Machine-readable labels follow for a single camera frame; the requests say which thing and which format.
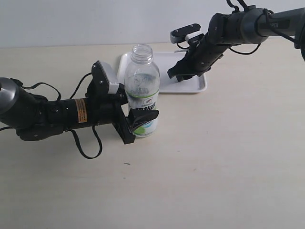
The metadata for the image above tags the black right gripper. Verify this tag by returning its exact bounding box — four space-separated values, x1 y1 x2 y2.
167 37 224 82

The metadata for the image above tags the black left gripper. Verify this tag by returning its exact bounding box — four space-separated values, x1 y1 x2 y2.
86 61 159 144

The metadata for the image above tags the clear plastic drink bottle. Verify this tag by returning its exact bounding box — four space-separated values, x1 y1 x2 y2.
123 43 161 138

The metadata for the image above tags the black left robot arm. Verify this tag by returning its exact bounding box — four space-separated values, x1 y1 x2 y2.
0 61 159 144

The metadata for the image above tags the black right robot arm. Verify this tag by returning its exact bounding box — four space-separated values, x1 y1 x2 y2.
167 5 305 82

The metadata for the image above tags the white plastic tray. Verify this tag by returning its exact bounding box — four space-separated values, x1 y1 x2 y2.
117 51 207 94

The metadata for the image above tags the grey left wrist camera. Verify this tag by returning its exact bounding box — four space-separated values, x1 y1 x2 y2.
99 61 120 94

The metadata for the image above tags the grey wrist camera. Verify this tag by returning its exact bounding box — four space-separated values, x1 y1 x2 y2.
99 61 120 94
170 23 203 44

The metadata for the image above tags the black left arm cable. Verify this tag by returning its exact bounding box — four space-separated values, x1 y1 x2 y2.
14 73 103 160

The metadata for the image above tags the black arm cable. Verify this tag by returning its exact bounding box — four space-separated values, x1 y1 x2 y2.
14 73 103 160
226 0 297 55

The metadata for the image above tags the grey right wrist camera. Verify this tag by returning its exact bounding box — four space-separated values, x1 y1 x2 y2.
170 23 203 44

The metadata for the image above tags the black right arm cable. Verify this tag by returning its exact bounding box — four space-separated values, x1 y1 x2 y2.
226 0 297 55

